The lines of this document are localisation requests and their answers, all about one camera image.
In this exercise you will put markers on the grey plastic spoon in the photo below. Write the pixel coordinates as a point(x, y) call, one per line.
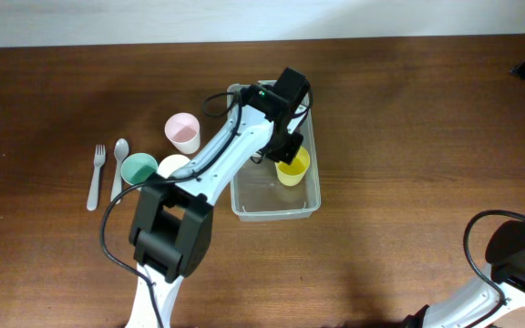
point(121, 151)

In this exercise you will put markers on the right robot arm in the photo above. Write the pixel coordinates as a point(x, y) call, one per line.
point(496, 290)

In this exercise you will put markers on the cream plastic cup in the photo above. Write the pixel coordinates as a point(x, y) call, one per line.
point(171, 163)

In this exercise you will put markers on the pink plastic cup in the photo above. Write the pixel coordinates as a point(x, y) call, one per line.
point(183, 131)

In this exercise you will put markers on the yellow plastic cup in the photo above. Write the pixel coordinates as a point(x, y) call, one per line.
point(292, 174)

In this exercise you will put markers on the green plastic cup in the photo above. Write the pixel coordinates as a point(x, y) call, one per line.
point(137, 167)

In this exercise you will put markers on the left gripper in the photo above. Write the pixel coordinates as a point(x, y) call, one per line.
point(289, 148)

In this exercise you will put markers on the clear plastic container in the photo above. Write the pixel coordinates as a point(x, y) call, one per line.
point(258, 195)

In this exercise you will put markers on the grey plastic fork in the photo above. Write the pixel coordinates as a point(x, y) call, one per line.
point(98, 162)

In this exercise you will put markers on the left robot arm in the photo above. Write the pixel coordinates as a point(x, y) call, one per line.
point(171, 229)

